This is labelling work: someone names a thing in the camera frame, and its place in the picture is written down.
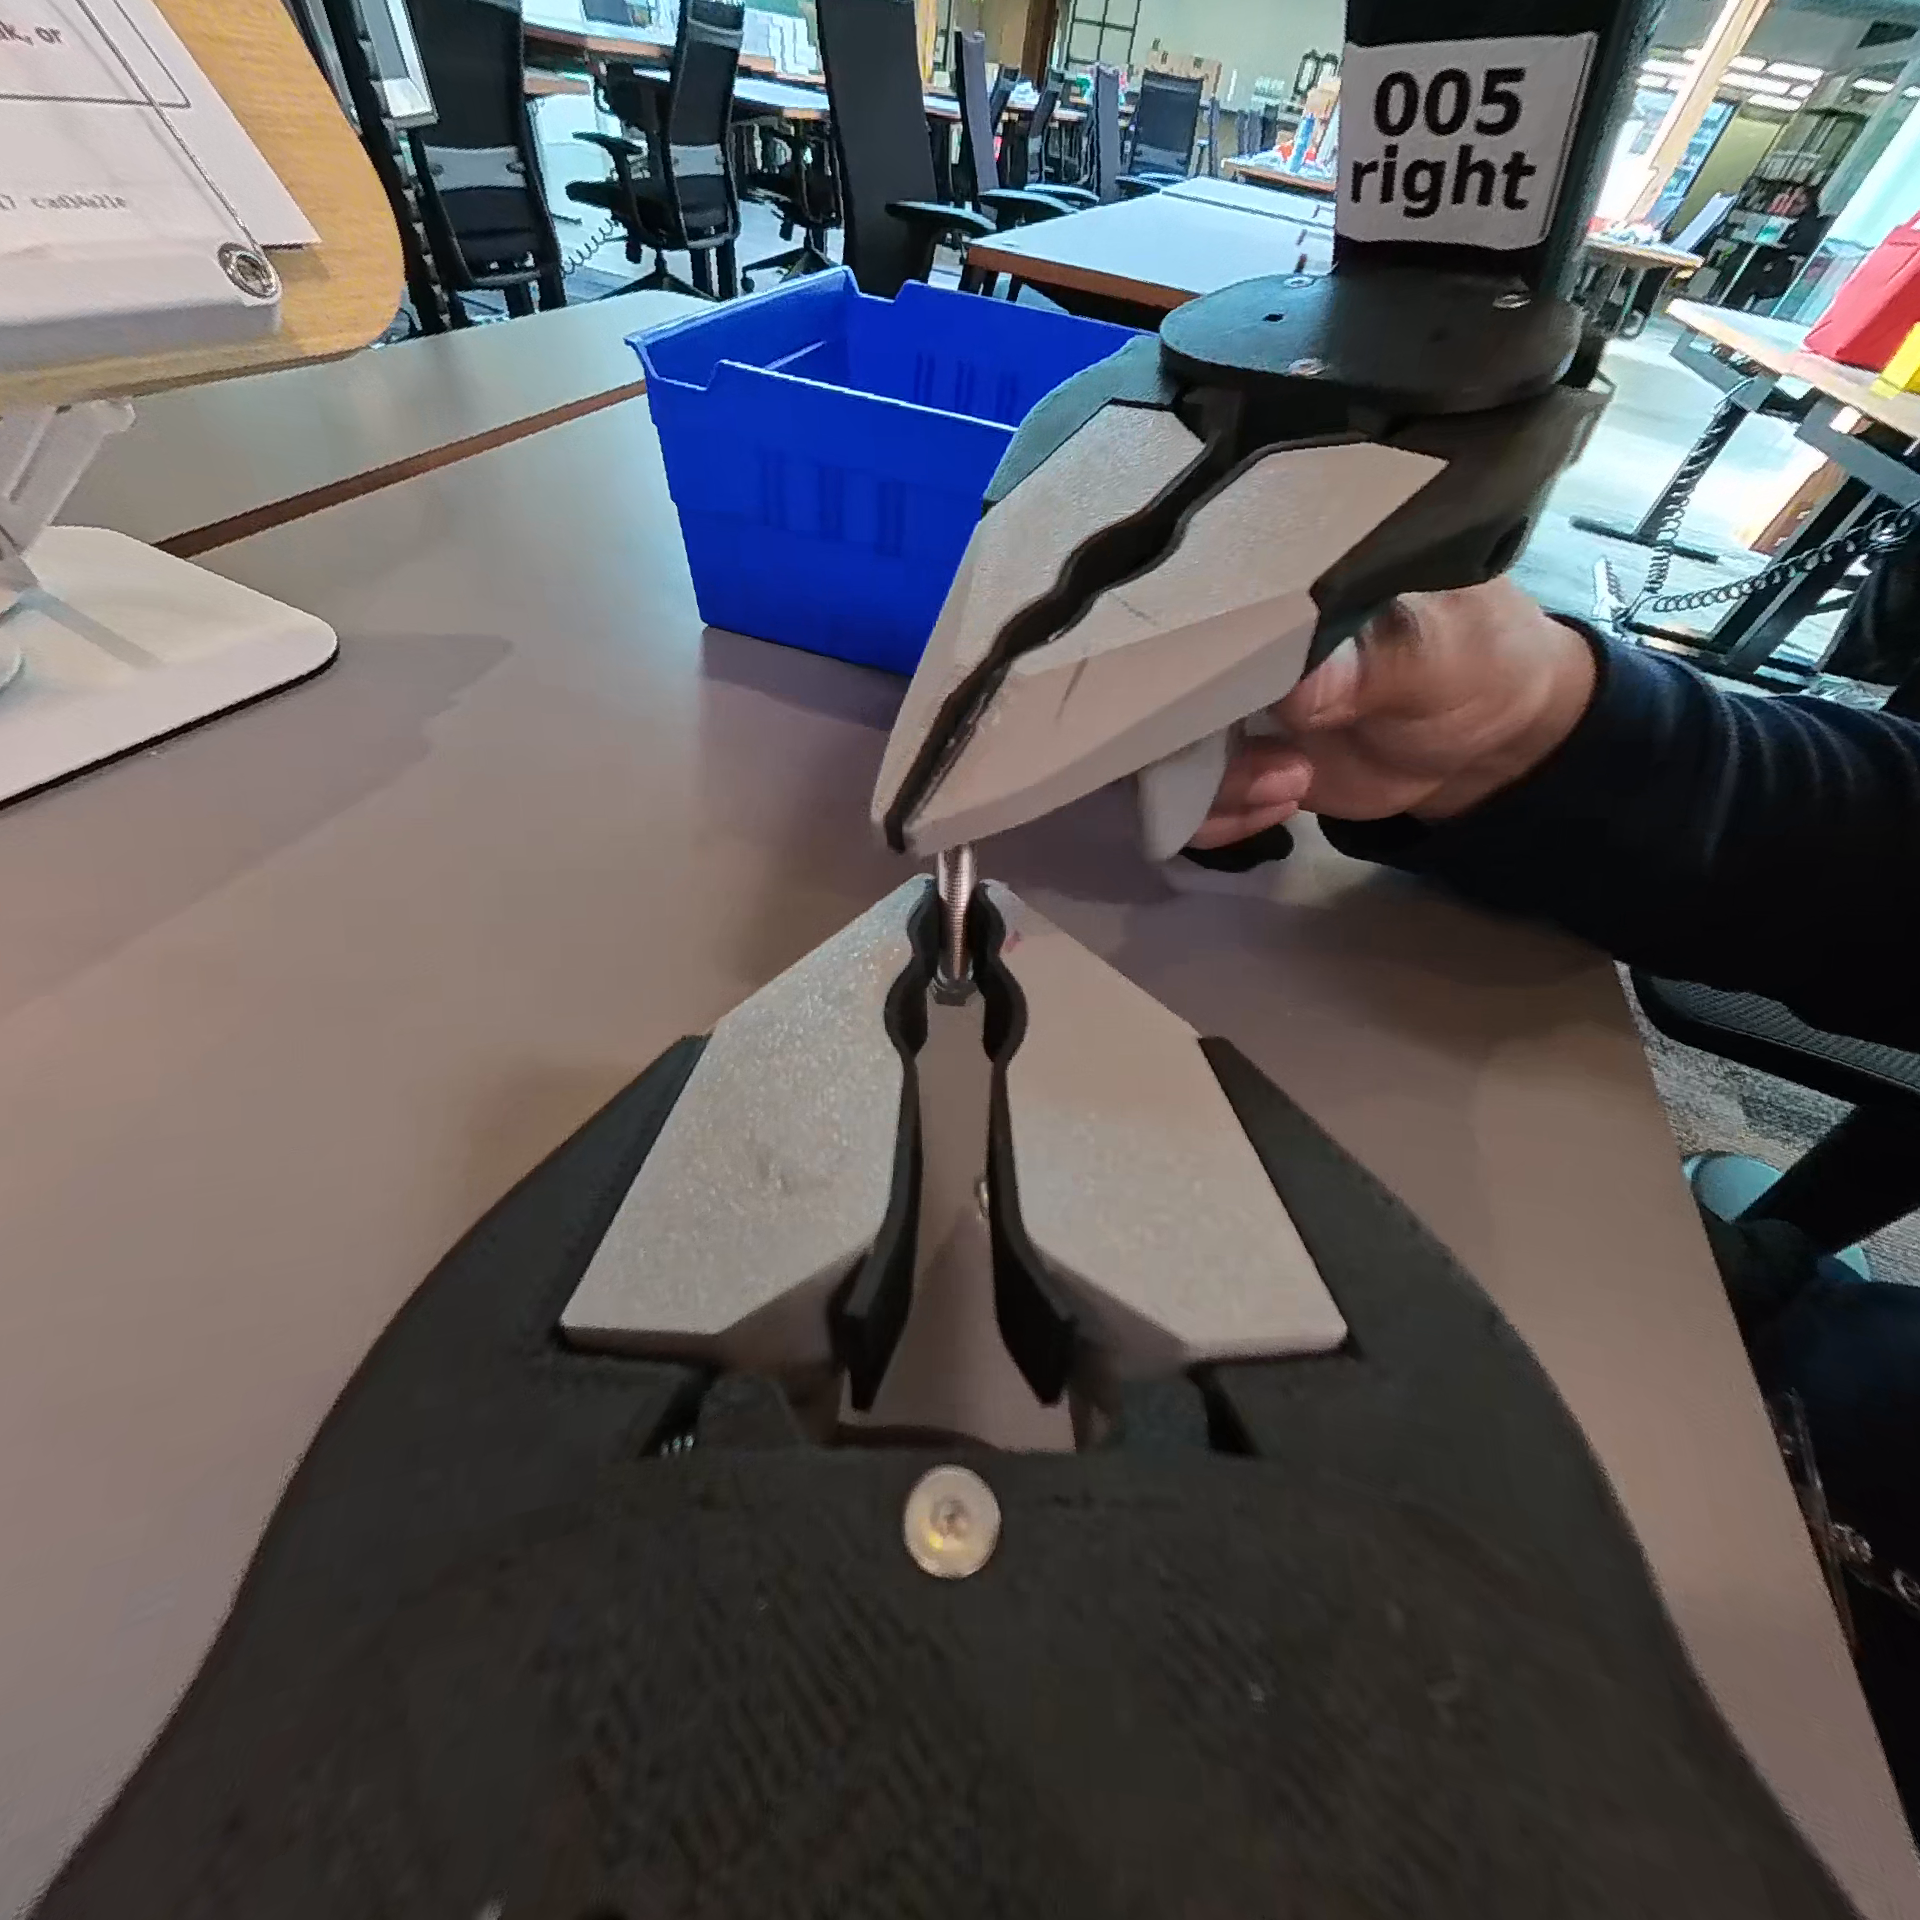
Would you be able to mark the blue plastic bin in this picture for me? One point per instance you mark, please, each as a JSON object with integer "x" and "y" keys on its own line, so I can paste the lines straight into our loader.
{"x": 780, "y": 480}

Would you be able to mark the wooden top desk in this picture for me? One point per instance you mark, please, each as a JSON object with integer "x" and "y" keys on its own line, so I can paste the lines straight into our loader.
{"x": 1140, "y": 249}

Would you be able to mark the person's right forearm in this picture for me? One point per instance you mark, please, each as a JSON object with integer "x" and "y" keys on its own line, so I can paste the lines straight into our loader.
{"x": 1724, "y": 841}

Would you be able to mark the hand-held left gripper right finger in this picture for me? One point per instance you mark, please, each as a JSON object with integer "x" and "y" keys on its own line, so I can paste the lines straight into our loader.
{"x": 1154, "y": 1184}

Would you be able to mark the person's leg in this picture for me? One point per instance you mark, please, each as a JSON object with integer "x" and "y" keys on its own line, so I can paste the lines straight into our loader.
{"x": 1844, "y": 1425}

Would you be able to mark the silver hex nut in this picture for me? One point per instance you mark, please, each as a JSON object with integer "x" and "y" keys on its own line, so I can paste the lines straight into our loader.
{"x": 948, "y": 991}

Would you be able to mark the person's right hand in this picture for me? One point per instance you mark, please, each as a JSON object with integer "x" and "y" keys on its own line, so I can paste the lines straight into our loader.
{"x": 1424, "y": 720}

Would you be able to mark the silver bolt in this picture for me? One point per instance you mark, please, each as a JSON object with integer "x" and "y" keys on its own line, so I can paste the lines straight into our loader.
{"x": 956, "y": 900}

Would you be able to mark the red bag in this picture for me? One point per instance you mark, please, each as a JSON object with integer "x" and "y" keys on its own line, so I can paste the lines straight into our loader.
{"x": 1875, "y": 300}

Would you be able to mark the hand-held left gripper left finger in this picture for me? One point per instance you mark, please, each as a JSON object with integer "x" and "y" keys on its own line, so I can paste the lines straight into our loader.
{"x": 750, "y": 1184}

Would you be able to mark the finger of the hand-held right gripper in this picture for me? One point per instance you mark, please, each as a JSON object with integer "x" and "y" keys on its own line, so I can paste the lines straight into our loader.
{"x": 1200, "y": 631}
{"x": 1021, "y": 524}

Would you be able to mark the printed instruction sheet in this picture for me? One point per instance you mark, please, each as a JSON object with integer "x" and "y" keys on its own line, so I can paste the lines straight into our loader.
{"x": 104, "y": 151}

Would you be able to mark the black mesh office chair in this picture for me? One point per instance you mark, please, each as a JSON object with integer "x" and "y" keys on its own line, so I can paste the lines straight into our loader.
{"x": 1800, "y": 1050}

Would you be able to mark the white sign stand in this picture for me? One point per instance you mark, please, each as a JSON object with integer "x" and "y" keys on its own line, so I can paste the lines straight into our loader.
{"x": 180, "y": 645}

